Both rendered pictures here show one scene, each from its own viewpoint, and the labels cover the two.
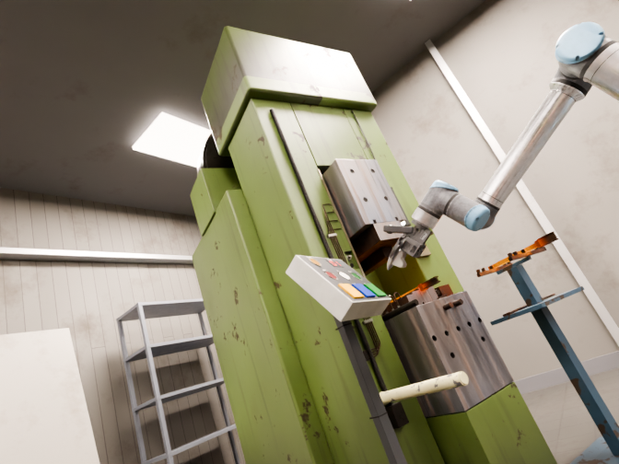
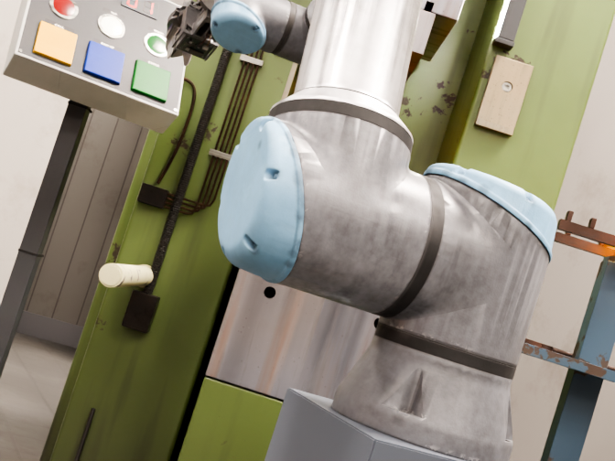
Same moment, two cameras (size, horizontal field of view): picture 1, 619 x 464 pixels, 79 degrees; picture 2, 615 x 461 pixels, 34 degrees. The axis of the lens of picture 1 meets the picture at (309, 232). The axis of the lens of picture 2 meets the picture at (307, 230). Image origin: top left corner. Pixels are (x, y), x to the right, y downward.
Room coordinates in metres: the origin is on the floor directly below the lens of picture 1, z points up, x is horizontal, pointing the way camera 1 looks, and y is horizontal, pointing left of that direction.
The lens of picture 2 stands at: (0.10, -1.66, 0.71)
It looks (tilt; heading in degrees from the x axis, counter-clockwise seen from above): 3 degrees up; 37
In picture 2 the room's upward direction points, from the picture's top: 18 degrees clockwise
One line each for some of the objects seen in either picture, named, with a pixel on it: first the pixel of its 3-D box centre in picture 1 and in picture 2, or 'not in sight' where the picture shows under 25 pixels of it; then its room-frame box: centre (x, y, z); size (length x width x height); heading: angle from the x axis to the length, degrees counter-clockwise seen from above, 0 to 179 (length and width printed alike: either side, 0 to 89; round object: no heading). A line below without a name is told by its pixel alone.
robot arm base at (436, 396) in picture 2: not in sight; (432, 389); (1.05, -1.18, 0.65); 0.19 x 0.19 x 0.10
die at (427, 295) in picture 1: (394, 310); not in sight; (2.02, -0.26, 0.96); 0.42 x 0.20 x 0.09; 37
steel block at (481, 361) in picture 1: (423, 358); (319, 298); (2.06, -0.30, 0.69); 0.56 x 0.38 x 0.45; 37
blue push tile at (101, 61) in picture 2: (363, 291); (103, 63); (1.39, -0.10, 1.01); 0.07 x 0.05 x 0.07; 152
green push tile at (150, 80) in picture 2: (374, 291); (150, 81); (1.48, -0.15, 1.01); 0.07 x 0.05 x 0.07; 152
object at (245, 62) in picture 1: (286, 98); not in sight; (2.18, -0.20, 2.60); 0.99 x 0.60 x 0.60; 127
